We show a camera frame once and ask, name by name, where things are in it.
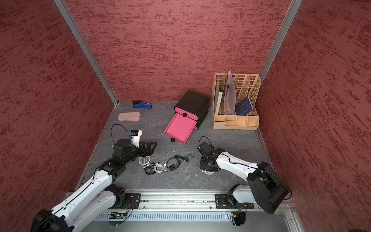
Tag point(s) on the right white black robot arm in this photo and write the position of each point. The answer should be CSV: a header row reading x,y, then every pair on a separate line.
x,y
264,187

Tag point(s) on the aluminium corner post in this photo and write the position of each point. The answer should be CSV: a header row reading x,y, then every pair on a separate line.
x,y
67,15
283,30

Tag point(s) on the black earphones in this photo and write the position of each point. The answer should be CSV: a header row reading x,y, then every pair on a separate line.
x,y
174,162
150,169

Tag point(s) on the black earphones right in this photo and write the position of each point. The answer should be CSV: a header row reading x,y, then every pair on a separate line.
x,y
174,162

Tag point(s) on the blue black stapler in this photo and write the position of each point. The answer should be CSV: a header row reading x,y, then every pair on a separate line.
x,y
141,105

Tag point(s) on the beige file organizer rack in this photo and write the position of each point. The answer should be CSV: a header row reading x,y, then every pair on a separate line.
x,y
245,85

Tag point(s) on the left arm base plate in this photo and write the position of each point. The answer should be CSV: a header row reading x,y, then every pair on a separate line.
x,y
128,200

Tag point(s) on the pink pencil case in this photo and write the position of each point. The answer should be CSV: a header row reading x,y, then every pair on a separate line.
x,y
129,116

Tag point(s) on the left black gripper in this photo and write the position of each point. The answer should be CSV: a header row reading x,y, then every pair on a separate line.
x,y
149,152

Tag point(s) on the right aluminium corner post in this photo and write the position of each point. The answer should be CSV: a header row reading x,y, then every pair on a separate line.
x,y
283,30

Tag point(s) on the white earphones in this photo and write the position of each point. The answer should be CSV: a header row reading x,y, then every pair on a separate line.
x,y
159,167
208,172
144,161

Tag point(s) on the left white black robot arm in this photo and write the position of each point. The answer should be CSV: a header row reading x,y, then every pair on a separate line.
x,y
96,195

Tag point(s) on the dark blue notebook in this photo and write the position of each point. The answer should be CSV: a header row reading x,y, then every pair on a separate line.
x,y
244,107

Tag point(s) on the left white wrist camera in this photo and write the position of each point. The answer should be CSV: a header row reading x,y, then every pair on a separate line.
x,y
135,137

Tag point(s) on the black earphones left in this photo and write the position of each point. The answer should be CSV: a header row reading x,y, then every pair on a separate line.
x,y
150,169

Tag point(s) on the beige cardboard folder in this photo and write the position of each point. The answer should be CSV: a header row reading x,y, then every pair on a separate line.
x,y
220,82

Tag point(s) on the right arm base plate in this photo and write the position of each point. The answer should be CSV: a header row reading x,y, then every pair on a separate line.
x,y
223,202

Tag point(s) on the white perforated cable tray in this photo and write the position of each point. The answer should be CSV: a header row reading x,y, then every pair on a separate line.
x,y
190,216

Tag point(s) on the left aluminium corner post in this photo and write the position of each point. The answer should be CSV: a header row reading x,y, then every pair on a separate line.
x,y
67,15

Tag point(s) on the black pink drawer cabinet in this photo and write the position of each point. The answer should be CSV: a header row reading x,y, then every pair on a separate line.
x,y
196,104

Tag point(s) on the translucent plastic folder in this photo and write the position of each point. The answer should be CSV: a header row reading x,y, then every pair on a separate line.
x,y
230,96

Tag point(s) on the aluminium mounting rail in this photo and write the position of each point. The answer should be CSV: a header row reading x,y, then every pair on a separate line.
x,y
191,200

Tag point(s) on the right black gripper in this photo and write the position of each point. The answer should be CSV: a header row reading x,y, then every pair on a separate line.
x,y
202,166

